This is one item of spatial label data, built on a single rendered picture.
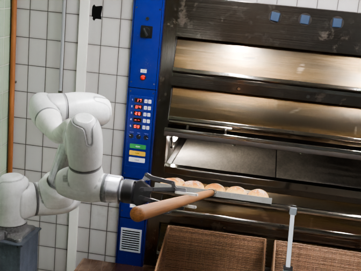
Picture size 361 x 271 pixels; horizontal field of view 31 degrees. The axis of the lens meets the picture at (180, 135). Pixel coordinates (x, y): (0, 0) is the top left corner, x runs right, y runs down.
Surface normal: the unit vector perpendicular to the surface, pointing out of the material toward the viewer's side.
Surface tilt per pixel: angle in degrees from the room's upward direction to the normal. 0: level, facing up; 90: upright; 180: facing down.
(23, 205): 89
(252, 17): 90
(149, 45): 90
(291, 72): 70
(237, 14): 90
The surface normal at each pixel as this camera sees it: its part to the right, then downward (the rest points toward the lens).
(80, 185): -0.14, 0.40
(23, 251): 0.98, 0.13
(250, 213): -0.11, -0.11
